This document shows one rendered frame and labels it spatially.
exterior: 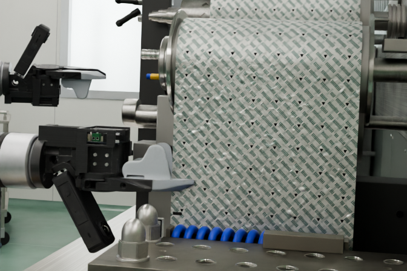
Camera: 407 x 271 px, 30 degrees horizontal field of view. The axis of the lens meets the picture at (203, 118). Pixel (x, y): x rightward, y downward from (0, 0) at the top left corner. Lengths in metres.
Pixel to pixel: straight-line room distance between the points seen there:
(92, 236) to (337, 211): 0.32
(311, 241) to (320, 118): 0.16
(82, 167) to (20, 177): 0.09
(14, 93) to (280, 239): 0.86
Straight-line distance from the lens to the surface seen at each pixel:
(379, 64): 1.00
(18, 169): 1.01
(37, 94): 1.60
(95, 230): 1.00
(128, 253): 0.83
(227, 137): 0.96
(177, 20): 1.00
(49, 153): 1.02
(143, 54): 1.02
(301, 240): 0.91
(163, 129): 1.06
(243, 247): 0.92
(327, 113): 0.95
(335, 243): 0.91
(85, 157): 0.98
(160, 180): 0.96
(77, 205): 1.00
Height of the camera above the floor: 1.23
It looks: 3 degrees down
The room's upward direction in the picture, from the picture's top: 2 degrees clockwise
